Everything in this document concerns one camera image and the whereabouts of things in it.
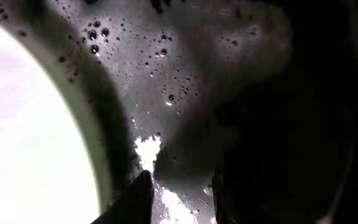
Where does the round black tray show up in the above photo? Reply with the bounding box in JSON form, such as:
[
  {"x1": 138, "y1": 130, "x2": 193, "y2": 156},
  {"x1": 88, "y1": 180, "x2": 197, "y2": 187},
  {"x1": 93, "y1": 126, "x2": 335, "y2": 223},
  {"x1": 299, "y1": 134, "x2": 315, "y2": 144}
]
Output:
[{"x1": 0, "y1": 0, "x2": 358, "y2": 223}]

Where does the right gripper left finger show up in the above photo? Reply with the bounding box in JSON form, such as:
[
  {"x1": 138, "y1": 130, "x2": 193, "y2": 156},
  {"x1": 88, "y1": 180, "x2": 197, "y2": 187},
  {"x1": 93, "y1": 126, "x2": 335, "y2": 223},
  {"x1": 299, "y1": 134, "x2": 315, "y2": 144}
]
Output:
[{"x1": 91, "y1": 170, "x2": 154, "y2": 224}]

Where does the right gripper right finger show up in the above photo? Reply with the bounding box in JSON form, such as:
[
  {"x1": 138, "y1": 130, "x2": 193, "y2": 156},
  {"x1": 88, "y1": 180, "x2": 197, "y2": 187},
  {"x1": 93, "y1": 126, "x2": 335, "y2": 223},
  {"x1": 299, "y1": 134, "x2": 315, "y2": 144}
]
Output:
[{"x1": 213, "y1": 124, "x2": 352, "y2": 223}]

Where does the light green plate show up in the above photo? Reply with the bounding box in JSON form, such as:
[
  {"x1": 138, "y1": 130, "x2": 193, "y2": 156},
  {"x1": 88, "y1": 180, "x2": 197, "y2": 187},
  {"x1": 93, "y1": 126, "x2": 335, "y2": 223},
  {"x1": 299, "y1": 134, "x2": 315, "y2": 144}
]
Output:
[{"x1": 0, "y1": 25, "x2": 101, "y2": 223}]

